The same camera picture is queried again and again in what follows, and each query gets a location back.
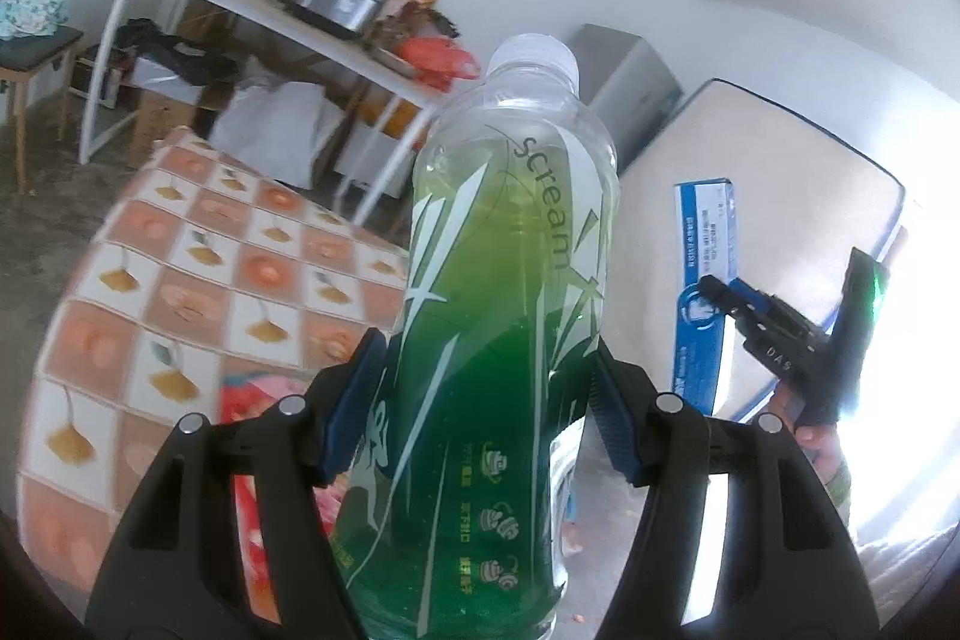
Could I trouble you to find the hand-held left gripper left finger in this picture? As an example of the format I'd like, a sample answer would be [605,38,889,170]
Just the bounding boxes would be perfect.
[84,329,391,640]

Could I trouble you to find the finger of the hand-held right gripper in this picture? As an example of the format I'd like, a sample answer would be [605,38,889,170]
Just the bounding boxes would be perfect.
[700,275,760,335]
[730,280,779,320]

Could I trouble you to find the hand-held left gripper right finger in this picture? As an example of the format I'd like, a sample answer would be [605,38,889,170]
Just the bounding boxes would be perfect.
[589,340,880,640]

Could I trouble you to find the blue and white box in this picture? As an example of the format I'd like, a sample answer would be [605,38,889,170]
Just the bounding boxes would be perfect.
[671,179,737,417]

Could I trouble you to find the red snack bag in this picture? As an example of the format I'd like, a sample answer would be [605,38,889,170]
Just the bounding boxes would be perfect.
[217,370,361,622]

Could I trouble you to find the green plastic bottle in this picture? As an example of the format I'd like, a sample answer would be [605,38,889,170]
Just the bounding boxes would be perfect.
[330,34,620,640]

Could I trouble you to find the person's right hand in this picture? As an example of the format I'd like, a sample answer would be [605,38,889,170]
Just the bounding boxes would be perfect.
[771,383,846,485]

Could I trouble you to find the blue edged mattress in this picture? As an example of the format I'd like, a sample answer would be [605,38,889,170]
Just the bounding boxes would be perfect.
[615,77,908,423]

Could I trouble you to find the white sack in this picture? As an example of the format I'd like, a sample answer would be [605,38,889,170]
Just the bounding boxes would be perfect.
[210,77,331,191]

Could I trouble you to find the cardboard box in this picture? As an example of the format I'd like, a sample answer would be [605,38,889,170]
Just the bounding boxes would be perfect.
[131,85,226,169]

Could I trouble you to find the orange plastic bag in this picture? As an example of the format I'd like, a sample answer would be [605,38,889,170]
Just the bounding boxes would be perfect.
[396,34,481,86]

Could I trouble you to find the dark clothing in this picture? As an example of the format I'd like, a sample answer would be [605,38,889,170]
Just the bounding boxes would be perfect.
[116,17,241,86]

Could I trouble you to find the wooden chair with dark seat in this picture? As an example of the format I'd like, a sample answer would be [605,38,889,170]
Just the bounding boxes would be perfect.
[0,0,87,195]

